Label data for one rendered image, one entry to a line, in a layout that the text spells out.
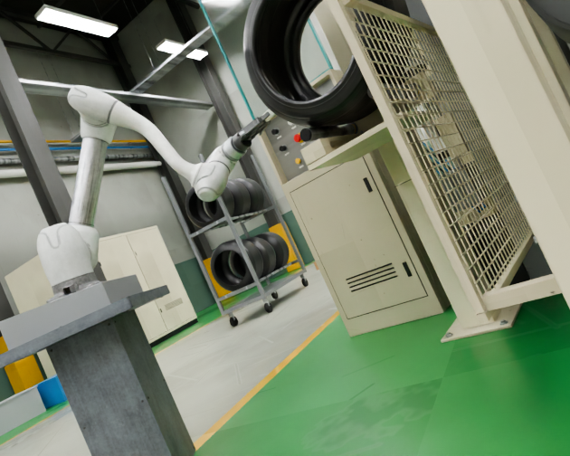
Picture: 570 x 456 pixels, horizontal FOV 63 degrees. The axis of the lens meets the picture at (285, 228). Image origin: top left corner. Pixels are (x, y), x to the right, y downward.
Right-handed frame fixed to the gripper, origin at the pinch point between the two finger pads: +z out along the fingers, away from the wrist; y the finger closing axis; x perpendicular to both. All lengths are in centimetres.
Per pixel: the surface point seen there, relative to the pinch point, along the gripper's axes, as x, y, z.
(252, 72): -10.5, -11.5, 9.2
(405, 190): 51, 26, 18
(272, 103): 2.8, -11.3, 9.4
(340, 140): 24.6, 3.7, 16.4
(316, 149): 25.5, -11.2, 14.2
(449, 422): 111, -39, 20
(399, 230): 63, 58, -8
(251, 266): 16, 228, -258
